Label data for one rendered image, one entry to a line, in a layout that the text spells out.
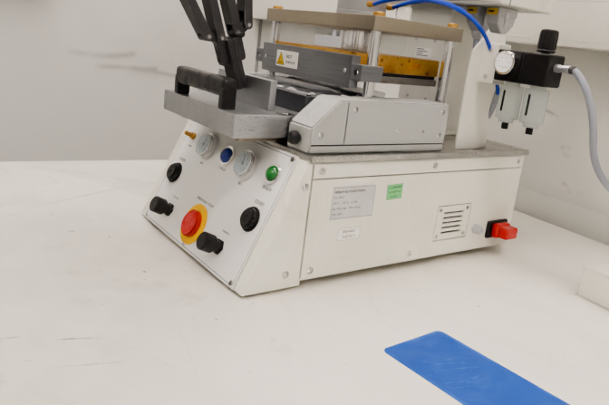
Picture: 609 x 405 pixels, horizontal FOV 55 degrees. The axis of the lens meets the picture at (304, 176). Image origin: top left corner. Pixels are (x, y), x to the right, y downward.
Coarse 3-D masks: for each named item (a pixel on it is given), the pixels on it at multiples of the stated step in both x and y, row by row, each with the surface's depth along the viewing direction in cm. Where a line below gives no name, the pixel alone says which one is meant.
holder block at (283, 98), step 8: (280, 88) 85; (280, 96) 84; (288, 96) 82; (296, 96) 80; (304, 96) 79; (312, 96) 79; (280, 104) 84; (288, 104) 82; (296, 104) 81; (304, 104) 79
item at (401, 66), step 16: (352, 32) 92; (368, 32) 93; (320, 48) 88; (336, 48) 93; (352, 48) 93; (384, 64) 85; (400, 64) 87; (416, 64) 88; (432, 64) 91; (384, 80) 86; (400, 80) 87; (416, 80) 89; (432, 80) 92
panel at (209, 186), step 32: (192, 128) 96; (192, 160) 92; (288, 160) 75; (160, 192) 96; (192, 192) 89; (224, 192) 83; (256, 192) 77; (160, 224) 92; (224, 224) 80; (256, 224) 75; (224, 256) 77
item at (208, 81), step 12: (180, 72) 84; (192, 72) 81; (204, 72) 79; (180, 84) 85; (192, 84) 81; (204, 84) 78; (216, 84) 75; (228, 84) 74; (228, 96) 75; (228, 108) 75
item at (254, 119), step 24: (168, 96) 88; (192, 96) 84; (216, 96) 87; (240, 96) 84; (264, 96) 79; (192, 120) 81; (216, 120) 76; (240, 120) 72; (264, 120) 74; (288, 120) 77
